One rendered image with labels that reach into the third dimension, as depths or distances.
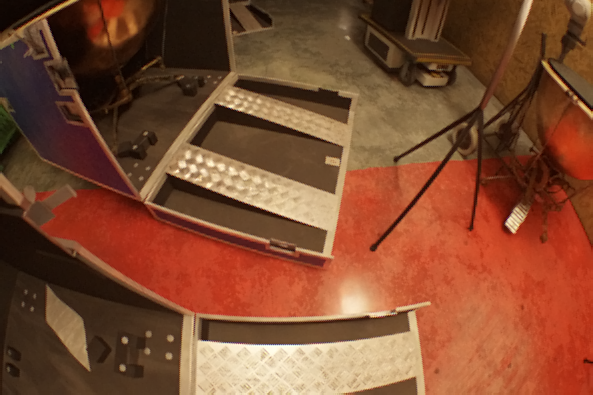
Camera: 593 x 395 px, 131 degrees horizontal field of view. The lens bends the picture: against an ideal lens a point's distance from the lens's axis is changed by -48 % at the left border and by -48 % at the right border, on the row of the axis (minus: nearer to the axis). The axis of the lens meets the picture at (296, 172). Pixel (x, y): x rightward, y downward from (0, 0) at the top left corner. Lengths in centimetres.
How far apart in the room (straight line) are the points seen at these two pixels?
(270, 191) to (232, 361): 70
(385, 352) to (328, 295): 31
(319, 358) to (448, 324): 56
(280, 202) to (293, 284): 35
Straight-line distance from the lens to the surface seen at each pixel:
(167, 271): 115
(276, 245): 96
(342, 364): 93
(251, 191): 111
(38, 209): 42
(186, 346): 88
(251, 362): 87
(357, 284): 106
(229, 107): 145
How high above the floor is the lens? 100
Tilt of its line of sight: 51 degrees down
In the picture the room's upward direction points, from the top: 2 degrees clockwise
